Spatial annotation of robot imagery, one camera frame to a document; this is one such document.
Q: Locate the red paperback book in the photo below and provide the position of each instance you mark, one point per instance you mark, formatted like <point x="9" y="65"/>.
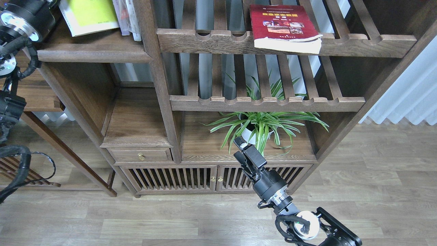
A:
<point x="284" y="28"/>

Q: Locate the white pleated curtain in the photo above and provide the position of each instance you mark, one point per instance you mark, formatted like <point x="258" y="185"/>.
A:
<point x="413" y="96"/>

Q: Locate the yellow green book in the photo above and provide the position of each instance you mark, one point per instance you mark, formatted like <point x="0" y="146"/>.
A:
<point x="88" y="16"/>

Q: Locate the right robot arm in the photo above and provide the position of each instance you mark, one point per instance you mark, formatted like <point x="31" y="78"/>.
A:
<point x="296" y="226"/>

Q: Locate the green spider plant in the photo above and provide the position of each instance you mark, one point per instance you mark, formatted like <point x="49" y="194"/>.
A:
<point x="282" y="125"/>

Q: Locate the dark wooden bookshelf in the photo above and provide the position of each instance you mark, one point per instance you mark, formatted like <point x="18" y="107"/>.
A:
<point x="156" y="96"/>

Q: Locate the wooden side furniture left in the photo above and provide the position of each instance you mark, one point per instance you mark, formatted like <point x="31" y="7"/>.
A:
<point x="41" y="98"/>

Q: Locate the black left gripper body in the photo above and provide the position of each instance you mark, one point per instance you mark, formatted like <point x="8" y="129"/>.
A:
<point x="33" y="19"/>

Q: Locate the brass drawer knob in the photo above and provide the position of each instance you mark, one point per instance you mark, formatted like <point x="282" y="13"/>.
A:
<point x="141" y="157"/>

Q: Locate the white plant pot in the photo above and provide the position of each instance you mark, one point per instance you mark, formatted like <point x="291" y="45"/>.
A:
<point x="255" y="135"/>

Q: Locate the upright white book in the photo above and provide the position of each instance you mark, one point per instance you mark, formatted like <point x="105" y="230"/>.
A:
<point x="134" y="27"/>

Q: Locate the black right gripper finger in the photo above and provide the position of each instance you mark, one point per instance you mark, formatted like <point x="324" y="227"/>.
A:
<point x="248" y="162"/>
<point x="245" y="147"/>

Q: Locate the white lavender book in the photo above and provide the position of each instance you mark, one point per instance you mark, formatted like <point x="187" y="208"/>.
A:
<point x="120" y="8"/>

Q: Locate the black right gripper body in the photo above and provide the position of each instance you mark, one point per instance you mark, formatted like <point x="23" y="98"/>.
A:
<point x="269" y="186"/>

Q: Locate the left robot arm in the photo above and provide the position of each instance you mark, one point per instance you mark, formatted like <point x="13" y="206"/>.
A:
<point x="12" y="105"/>

